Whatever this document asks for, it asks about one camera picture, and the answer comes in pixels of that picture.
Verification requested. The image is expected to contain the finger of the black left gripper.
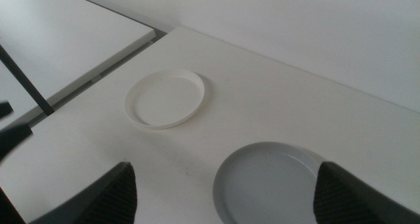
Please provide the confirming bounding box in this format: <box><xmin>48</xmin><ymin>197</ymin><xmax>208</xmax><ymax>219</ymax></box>
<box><xmin>0</xmin><ymin>123</ymin><xmax>33</xmax><ymax>162</ymax></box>
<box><xmin>0</xmin><ymin>101</ymin><xmax>14</xmax><ymax>119</ymax></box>

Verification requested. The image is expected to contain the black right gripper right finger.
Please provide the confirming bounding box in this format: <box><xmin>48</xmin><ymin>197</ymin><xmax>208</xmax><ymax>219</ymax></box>
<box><xmin>312</xmin><ymin>161</ymin><xmax>420</xmax><ymax>224</ymax></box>

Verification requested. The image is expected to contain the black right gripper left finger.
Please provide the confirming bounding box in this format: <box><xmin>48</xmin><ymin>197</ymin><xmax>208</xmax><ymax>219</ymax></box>
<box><xmin>29</xmin><ymin>161</ymin><xmax>138</xmax><ymax>224</ymax></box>

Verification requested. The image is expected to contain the grey shallow bowl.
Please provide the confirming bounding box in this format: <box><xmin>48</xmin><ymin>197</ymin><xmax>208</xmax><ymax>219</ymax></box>
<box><xmin>212</xmin><ymin>141</ymin><xmax>326</xmax><ymax>224</ymax></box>

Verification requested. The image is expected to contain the white shallow bowl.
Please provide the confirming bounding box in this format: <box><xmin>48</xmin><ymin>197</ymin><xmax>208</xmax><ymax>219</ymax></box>
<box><xmin>124</xmin><ymin>68</ymin><xmax>206</xmax><ymax>130</ymax></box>

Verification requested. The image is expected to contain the black bar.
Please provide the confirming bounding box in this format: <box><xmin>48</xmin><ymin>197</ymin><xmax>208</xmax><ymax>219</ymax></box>
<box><xmin>0</xmin><ymin>45</ymin><xmax>55</xmax><ymax>117</ymax></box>

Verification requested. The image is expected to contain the white side table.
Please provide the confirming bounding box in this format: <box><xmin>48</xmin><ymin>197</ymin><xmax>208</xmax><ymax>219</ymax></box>
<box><xmin>0</xmin><ymin>0</ymin><xmax>157</xmax><ymax>130</ymax></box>

